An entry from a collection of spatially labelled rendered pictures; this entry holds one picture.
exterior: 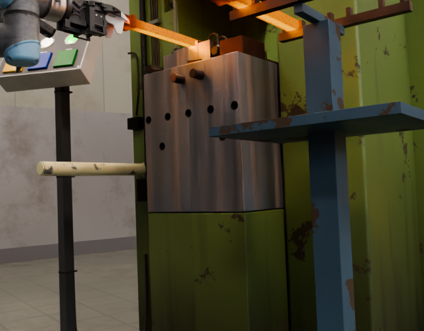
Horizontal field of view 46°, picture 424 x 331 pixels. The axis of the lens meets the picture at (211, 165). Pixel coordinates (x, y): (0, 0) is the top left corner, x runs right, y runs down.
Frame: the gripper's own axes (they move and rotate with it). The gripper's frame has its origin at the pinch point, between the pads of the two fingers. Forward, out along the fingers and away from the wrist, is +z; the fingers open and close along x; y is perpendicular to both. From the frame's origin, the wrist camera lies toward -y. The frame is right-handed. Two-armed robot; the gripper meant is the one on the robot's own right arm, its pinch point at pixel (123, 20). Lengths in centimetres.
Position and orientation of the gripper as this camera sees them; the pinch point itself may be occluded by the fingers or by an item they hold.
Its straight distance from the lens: 142.1
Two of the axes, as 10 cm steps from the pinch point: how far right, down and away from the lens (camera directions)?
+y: 0.4, 10.0, -0.6
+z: 6.3, 0.2, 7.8
